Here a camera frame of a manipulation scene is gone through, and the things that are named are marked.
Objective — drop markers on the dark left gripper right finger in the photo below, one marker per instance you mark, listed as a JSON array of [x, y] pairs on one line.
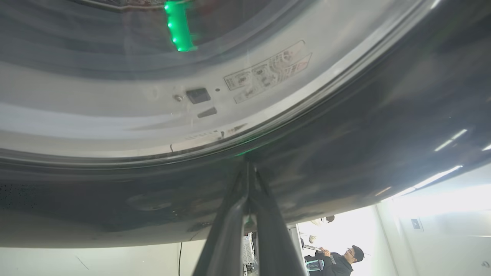
[[272, 237]]

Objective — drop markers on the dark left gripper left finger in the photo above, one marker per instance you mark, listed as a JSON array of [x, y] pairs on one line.
[[226, 237]]

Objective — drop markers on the dark washing machine door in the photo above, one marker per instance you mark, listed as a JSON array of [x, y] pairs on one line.
[[345, 153]]

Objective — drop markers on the white equipment box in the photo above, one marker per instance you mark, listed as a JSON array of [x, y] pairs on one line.
[[248, 249]]

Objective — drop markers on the person in black jacket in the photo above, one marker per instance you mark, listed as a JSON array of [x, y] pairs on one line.
[[337, 264]]

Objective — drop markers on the grey warning sticker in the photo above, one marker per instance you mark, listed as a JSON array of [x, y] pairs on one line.
[[268, 71]]

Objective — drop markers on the grey wall plate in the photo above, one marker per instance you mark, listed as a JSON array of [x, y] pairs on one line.
[[417, 224]]

